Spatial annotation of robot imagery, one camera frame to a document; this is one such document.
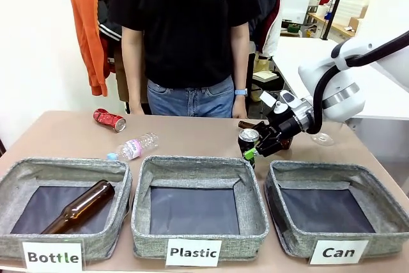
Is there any crushed red drink can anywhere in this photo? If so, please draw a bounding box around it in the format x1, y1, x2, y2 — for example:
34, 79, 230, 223
93, 108, 127, 134

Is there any white label Can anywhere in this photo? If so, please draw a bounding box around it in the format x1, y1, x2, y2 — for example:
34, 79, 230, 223
309, 239, 372, 266

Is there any white desk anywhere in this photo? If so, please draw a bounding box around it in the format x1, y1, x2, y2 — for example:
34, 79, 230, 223
272, 34, 409, 121

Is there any wooden workbench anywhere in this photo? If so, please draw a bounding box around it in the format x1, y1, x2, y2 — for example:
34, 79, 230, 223
307, 12, 364, 40

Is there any person's left hand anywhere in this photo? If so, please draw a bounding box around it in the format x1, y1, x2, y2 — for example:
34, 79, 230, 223
231, 94, 249, 120

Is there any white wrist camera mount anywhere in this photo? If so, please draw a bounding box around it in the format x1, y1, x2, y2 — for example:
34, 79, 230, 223
258, 90, 308, 116

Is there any clear plastic water bottle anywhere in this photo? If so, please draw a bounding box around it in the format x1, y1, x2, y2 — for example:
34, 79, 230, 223
106, 132, 160, 162

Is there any person's right forearm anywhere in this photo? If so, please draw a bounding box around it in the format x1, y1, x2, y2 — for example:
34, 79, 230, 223
121, 24, 146, 107

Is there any black drink can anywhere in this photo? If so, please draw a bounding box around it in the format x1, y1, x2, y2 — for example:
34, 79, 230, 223
237, 128, 261, 169

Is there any white box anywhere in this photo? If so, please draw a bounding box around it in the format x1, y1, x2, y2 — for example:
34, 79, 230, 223
281, 0, 314, 25

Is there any brown glass bottle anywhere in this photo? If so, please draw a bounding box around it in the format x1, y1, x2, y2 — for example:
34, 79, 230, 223
40, 180, 116, 235
238, 120, 295, 152

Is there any white label Bottle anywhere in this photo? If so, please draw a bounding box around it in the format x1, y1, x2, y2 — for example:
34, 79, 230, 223
21, 240, 85, 273

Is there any grey fabric basket Bottle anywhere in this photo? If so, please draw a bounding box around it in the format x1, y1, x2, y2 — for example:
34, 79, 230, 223
0, 157, 134, 263

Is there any black stand pole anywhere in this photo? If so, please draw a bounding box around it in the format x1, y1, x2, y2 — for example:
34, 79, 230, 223
321, 0, 353, 42

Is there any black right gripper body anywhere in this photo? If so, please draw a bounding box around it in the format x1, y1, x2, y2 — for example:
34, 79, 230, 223
265, 109, 304, 143

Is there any person in blue jeans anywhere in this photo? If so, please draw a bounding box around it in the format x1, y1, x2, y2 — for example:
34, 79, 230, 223
146, 74, 236, 119

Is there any white and red jacket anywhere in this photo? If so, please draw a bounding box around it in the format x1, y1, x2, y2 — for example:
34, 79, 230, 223
255, 0, 288, 60

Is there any grey fabric basket Can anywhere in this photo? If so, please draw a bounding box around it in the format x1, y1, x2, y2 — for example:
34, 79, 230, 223
264, 160, 409, 260

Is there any white label Plastic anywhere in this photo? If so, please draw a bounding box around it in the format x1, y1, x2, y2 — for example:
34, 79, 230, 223
164, 238, 223, 269

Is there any grey fabric basket Plastic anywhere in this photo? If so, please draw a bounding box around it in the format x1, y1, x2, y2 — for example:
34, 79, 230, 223
130, 155, 271, 261

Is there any orange hanging jacket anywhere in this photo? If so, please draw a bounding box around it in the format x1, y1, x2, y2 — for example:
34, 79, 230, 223
67, 0, 112, 98

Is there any black T-shirt torso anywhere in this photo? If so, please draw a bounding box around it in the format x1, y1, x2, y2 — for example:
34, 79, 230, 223
107, 0, 262, 90

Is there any person's left forearm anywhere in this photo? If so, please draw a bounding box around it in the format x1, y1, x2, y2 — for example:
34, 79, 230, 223
230, 19, 251, 91

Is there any person's right hand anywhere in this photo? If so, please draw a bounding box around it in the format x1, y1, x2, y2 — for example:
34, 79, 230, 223
129, 102, 145, 116

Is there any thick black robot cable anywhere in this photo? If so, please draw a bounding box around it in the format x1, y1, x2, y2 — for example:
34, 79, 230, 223
307, 31, 409, 136

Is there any black striped hanging jacket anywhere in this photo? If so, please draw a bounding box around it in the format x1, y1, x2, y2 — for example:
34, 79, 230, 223
96, 0, 124, 65

